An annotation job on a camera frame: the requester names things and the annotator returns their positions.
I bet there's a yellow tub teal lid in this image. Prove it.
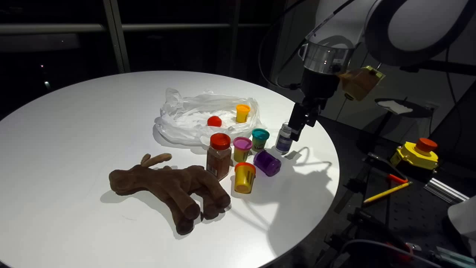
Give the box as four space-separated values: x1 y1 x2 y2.
252 128 270 152

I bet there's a yellow pencil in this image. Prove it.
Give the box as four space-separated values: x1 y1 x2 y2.
363 181 412 204

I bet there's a yellow emergency stop button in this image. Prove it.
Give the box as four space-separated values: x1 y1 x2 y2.
390 137 439 171

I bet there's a white plastic bag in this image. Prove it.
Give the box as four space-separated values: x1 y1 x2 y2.
155 87 261 146

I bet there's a metal window railing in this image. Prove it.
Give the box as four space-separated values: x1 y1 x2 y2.
0 0 235 74

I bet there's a white bottle blue label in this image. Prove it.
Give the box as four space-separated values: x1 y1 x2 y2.
276 123 295 154

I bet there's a white round table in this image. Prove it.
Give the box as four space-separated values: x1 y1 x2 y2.
0 71 340 268

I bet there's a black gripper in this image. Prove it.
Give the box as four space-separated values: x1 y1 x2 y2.
289 70 340 134

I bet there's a brown jar red lid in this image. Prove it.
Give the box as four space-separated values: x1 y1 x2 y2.
207 132 231 180

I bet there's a brown plush moose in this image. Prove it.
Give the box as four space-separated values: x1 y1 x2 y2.
109 153 231 235

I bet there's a small red lid tub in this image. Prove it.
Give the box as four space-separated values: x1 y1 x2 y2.
207 116 222 126

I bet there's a yellow tub magenta lid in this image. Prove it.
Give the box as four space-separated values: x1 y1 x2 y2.
234 137 252 162

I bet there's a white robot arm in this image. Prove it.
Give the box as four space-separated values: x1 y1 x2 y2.
286 0 476 138

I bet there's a yellow tub orange lid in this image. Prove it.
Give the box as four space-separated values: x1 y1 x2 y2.
235 162 256 193

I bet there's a purple plastic container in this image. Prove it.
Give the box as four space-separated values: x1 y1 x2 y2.
255 150 282 177

